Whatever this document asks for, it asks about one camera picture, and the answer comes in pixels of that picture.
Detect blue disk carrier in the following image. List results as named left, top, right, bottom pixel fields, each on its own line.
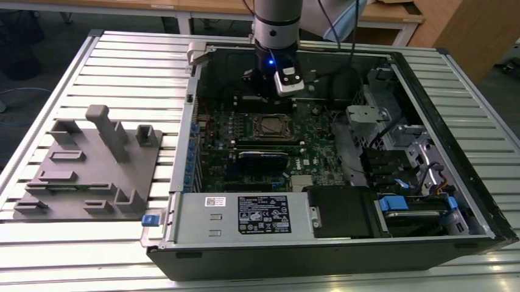
left=376, top=196, right=459, bottom=220

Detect dark wheeled stand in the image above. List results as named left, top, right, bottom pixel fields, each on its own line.
left=494, top=41, right=520, bottom=75

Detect coloured wire bundle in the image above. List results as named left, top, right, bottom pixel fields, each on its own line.
left=429, top=178, right=454, bottom=196

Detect black case cable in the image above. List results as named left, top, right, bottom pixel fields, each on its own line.
left=369, top=111, right=404, bottom=149
left=328, top=64, right=364, bottom=103

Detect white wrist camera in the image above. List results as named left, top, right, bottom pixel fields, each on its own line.
left=273, top=66, right=306, bottom=97

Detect wooden desk white legs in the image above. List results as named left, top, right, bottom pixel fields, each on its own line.
left=0, top=0, right=192, bottom=34
left=178, top=0, right=427, bottom=46

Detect grey case latch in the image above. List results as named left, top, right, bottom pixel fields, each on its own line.
left=186, top=41, right=209, bottom=66

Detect black expansion slot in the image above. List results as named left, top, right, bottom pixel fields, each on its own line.
left=220, top=181, right=285, bottom=191

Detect green motherboard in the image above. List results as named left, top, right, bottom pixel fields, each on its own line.
left=194, top=91, right=355, bottom=194

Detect silver metal bracket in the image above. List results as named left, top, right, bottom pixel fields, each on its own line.
left=345, top=105, right=387, bottom=131

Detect wooden cabinet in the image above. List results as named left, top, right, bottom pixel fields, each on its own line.
left=417, top=0, right=520, bottom=85

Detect silver square CPU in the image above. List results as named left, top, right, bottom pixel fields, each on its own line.
left=262, top=117, right=286, bottom=134

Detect grey plastic parts rack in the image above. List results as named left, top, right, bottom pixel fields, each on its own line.
left=12, top=104, right=165, bottom=221

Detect black graphics card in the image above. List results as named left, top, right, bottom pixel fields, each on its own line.
left=237, top=150, right=290, bottom=178

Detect black RAM slot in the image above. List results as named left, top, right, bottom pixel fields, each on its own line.
left=240, top=96, right=296, bottom=105
left=236, top=145, right=306, bottom=153
left=236, top=138, right=306, bottom=146

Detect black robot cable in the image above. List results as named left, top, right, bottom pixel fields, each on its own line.
left=317, top=0, right=344, bottom=52
left=304, top=0, right=361, bottom=83

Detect silver hard disk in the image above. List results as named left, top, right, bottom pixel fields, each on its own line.
left=381, top=209, right=444, bottom=220

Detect black open PC case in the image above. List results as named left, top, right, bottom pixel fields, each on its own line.
left=141, top=41, right=520, bottom=282

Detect metal drive cage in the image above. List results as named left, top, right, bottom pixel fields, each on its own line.
left=357, top=68, right=460, bottom=195

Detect blue floor cable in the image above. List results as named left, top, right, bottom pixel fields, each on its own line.
left=0, top=86, right=54, bottom=127

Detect black plastic bracket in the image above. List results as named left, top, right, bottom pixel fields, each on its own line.
left=361, top=148, right=416, bottom=188

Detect silver power supply unit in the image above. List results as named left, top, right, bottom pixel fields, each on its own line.
left=169, top=192, right=317, bottom=244

